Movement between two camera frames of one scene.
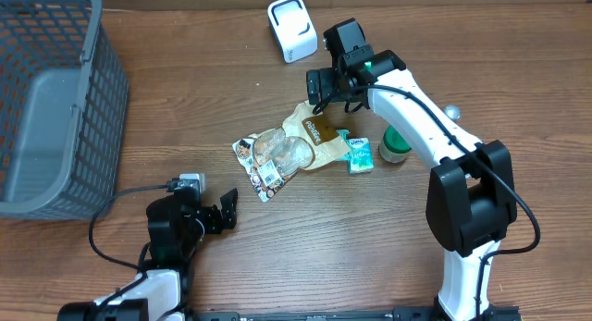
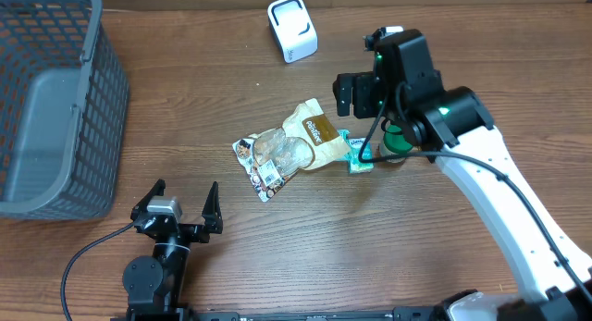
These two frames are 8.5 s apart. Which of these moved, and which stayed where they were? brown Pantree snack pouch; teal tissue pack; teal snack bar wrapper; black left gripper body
Moved: black left gripper body
Stayed: teal snack bar wrapper; teal tissue pack; brown Pantree snack pouch
